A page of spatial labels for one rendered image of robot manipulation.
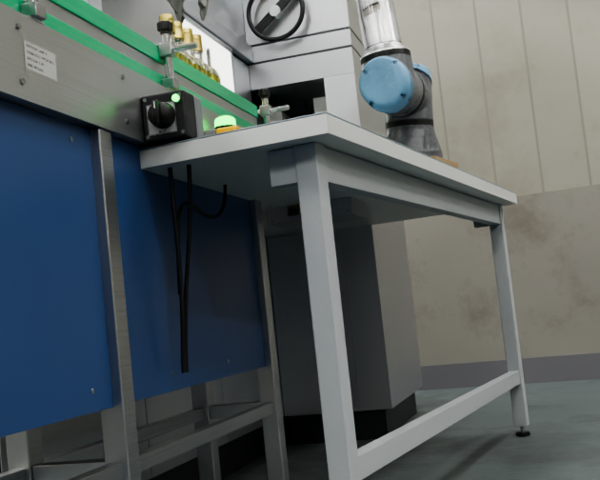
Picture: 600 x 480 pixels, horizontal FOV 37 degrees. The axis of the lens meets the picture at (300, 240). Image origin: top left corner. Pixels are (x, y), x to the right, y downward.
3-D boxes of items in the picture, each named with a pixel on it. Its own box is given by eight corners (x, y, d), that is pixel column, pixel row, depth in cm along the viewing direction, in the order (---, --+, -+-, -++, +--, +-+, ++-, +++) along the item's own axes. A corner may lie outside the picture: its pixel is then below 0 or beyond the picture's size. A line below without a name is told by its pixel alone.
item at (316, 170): (531, 433, 278) (503, 205, 284) (364, 592, 140) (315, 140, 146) (502, 435, 282) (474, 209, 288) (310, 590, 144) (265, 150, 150)
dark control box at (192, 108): (164, 151, 161) (159, 105, 161) (206, 145, 159) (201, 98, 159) (144, 145, 153) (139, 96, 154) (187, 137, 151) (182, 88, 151)
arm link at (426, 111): (439, 123, 222) (436, 68, 222) (425, 115, 209) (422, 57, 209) (392, 128, 226) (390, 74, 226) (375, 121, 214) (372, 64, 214)
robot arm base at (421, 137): (445, 164, 224) (442, 124, 224) (441, 157, 209) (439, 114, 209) (384, 168, 227) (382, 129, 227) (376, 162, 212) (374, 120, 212)
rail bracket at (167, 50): (169, 94, 171) (162, 26, 172) (205, 89, 169) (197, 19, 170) (159, 90, 167) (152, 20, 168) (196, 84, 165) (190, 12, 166)
